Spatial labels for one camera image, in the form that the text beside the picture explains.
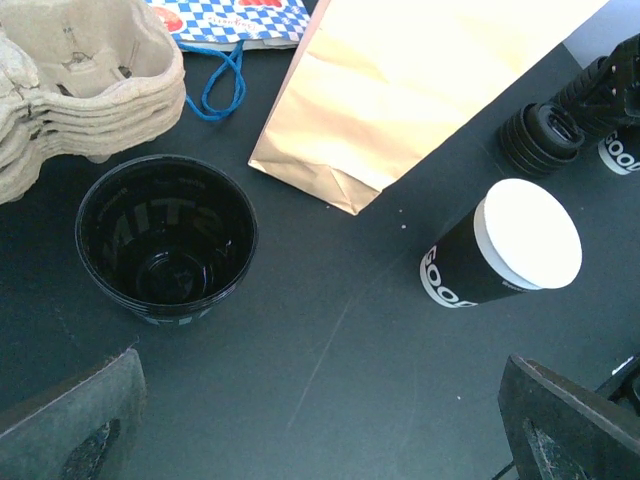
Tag black cup lid stack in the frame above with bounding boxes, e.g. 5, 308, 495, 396
497, 102, 585, 179

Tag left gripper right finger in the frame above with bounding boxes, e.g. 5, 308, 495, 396
498, 355, 639, 479

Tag right stack paper cups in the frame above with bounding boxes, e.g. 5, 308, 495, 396
597, 126, 639, 175

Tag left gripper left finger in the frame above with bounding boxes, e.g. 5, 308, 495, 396
1, 348, 147, 479

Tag orange paper bag white handles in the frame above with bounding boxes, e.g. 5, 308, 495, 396
249, 0, 601, 214

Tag blue checkered paper bag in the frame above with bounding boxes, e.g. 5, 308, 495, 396
148, 0, 310, 122

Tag black coffee cup open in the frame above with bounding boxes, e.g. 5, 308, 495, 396
74, 154, 259, 327

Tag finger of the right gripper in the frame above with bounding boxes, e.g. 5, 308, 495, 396
552, 34, 639, 138

